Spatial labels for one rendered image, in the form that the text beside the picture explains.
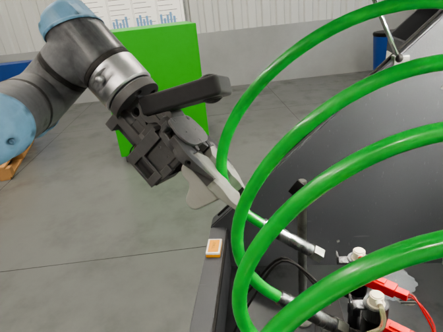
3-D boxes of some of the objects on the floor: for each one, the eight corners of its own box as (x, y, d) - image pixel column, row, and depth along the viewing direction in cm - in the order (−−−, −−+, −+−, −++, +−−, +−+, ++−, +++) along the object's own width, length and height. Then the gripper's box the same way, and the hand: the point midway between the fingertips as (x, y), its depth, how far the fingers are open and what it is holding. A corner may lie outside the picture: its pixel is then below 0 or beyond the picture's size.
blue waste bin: (363, 77, 639) (366, 31, 608) (396, 74, 641) (401, 27, 609) (379, 83, 585) (383, 34, 553) (415, 80, 586) (421, 29, 555)
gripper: (132, 118, 55) (224, 221, 54) (86, 124, 46) (197, 251, 44) (165, 77, 52) (265, 186, 50) (124, 75, 42) (245, 209, 41)
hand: (241, 195), depth 46 cm, fingers closed
